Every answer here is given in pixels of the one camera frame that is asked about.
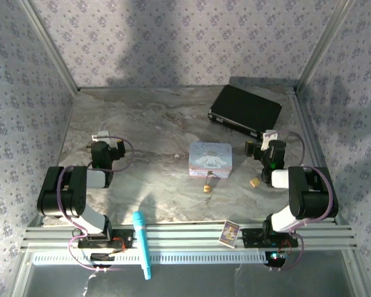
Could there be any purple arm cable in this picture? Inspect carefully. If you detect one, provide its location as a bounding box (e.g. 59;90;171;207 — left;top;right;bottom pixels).
267;129;333;273
56;135;135;273

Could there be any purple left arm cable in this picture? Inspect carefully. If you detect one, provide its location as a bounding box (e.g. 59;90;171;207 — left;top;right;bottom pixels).
56;135;135;273

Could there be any aluminium side rail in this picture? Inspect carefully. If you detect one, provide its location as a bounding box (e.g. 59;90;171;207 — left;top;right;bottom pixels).
289;88;341;225

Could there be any black rectangular case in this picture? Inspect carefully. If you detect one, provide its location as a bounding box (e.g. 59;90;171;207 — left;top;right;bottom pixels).
207;85;283;140

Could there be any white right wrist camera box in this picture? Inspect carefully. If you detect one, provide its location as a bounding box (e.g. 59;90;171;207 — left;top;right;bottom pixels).
262;129;279;149

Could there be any aluminium front rail beam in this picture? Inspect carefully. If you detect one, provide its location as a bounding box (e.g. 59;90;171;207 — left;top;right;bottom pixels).
20;225;359;252

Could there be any aluminium corner post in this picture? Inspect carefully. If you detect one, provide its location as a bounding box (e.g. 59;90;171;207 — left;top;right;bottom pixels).
17;0;80;92
295;0;359;93

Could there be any turquoise pen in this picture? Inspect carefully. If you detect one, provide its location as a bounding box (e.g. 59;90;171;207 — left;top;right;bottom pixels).
132;210;153;281

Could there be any black controller board with LED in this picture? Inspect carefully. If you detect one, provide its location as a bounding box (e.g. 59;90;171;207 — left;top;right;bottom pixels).
263;251;289;267

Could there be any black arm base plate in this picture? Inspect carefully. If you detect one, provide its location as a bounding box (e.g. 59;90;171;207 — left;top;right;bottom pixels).
242;228;299;249
77;229;134;250

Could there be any pastel cartoon dog tin box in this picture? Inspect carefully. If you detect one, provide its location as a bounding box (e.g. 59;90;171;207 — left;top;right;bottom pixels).
188;141;233;180

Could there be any small colourful card box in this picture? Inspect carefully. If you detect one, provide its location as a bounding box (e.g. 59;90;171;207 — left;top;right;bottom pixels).
219;220;242;248

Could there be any grey metal panel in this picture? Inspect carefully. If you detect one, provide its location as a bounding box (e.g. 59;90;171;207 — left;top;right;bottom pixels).
11;249;369;297

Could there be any black connector block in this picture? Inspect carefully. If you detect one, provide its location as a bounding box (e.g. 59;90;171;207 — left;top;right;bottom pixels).
89;252;116;269

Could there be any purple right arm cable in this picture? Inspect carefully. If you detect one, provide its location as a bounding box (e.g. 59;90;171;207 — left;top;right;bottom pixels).
267;129;333;273

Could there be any white slotted cable tray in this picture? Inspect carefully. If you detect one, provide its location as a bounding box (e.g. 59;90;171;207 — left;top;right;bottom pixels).
33;252;287;265

